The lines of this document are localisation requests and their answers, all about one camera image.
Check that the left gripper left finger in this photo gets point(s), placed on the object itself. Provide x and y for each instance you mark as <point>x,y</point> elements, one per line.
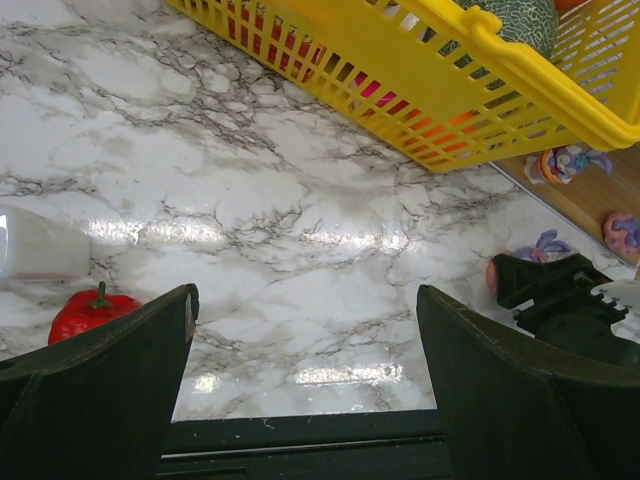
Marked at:
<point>98,405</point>

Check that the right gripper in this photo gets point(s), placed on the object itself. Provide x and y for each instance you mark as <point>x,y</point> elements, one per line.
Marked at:
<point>579,320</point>

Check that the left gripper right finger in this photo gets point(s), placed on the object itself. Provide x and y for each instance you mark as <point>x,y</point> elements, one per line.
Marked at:
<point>515,407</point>

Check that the purple bunny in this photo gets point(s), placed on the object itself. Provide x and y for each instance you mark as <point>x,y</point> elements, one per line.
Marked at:
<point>621,233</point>
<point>560,165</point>
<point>547,248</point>

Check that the red bell pepper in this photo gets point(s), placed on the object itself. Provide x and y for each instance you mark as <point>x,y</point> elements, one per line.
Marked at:
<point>88,309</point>

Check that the white plastic bottle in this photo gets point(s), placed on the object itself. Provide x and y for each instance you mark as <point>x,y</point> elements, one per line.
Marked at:
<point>37,248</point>

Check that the yellow plastic basket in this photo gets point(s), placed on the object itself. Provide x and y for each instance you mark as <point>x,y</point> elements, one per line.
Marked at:
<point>437,82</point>

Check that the green melon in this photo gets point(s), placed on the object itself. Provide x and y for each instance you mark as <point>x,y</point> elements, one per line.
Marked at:
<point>532,22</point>

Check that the orange fruit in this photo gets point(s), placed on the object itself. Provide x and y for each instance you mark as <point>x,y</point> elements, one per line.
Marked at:
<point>565,6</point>

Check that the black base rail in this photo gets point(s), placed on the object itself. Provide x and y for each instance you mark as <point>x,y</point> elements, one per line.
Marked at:
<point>384,445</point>

